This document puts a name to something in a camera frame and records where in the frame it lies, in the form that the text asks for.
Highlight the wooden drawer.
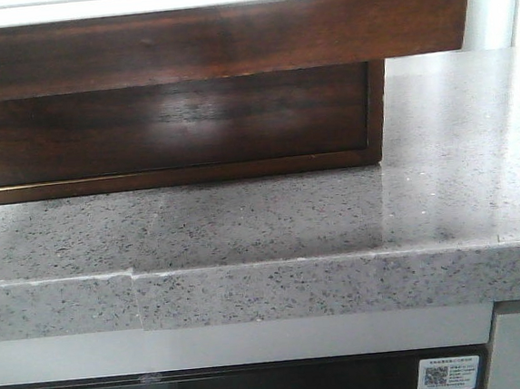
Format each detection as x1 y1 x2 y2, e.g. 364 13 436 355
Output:
0 0 467 101
0 63 368 187

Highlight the dark wooden drawer cabinet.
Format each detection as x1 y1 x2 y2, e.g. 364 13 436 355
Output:
0 60 385 204

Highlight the white QR code sticker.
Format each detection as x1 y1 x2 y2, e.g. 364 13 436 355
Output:
417 355 481 389

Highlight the grey trim panel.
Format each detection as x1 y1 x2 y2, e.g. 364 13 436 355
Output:
0 303 494 386

